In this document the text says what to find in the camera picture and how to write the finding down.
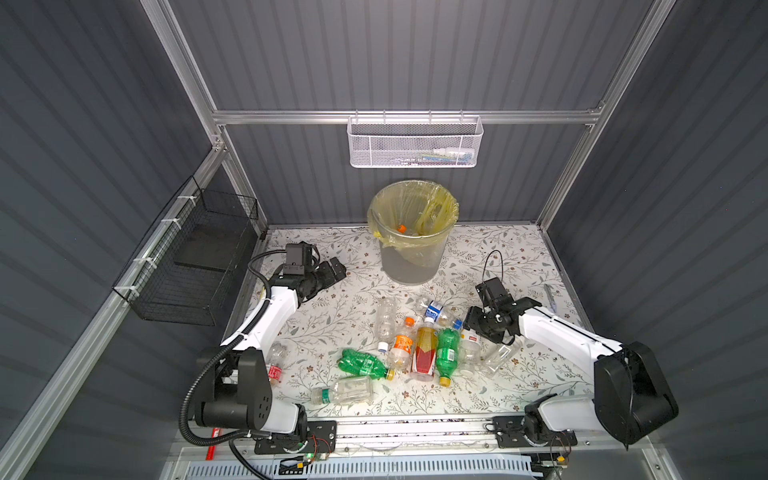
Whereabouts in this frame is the clear unlabeled bottle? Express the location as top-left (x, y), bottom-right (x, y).
top-left (481, 338), bottom-right (522, 375)

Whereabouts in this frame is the small blue label bottle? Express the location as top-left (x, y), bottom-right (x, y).
top-left (417, 297), bottom-right (462, 329)

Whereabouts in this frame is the clear bottle red label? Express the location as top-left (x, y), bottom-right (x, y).
top-left (267, 342), bottom-right (289, 385)

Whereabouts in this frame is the clear bottle green cap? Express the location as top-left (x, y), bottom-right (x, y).
top-left (310, 376), bottom-right (373, 405)

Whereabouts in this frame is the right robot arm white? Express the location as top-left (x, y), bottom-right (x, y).
top-left (465, 298), bottom-right (679, 447)

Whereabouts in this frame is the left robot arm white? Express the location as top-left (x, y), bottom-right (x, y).
top-left (178, 242), bottom-right (347, 447)

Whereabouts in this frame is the yellow plastic bin liner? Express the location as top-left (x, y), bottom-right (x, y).
top-left (367, 180), bottom-right (459, 249)

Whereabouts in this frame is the silver mesh waste bin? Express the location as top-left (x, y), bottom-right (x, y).
top-left (367, 179), bottom-right (460, 286)

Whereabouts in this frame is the upright green soda bottle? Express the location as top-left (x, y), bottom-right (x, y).
top-left (435, 328), bottom-right (460, 387)

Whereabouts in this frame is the yellow red label bottle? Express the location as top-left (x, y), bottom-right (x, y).
top-left (411, 318), bottom-right (438, 382)

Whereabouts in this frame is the lying green soda bottle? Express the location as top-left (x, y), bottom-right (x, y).
top-left (337, 349), bottom-right (395, 380)

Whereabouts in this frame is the small orange label bottle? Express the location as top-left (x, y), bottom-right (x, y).
top-left (388, 317), bottom-right (416, 373)

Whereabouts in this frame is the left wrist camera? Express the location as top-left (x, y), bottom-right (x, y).
top-left (282, 241), bottom-right (320, 276)

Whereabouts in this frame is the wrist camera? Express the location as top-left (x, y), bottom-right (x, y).
top-left (282, 241), bottom-right (320, 276)
top-left (475, 277), bottom-right (515, 311)

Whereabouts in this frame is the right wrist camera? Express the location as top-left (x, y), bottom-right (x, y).
top-left (475, 277), bottom-right (515, 311)

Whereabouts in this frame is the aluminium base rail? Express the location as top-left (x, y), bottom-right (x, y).
top-left (251, 412), bottom-right (578, 455)

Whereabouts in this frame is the white wire wall basket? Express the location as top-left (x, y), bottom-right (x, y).
top-left (346, 116), bottom-right (484, 169)

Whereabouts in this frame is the white slotted cable duct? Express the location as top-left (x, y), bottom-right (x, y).
top-left (182, 455), bottom-right (535, 480)

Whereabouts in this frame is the black wire side basket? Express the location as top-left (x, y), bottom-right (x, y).
top-left (113, 180), bottom-right (259, 327)

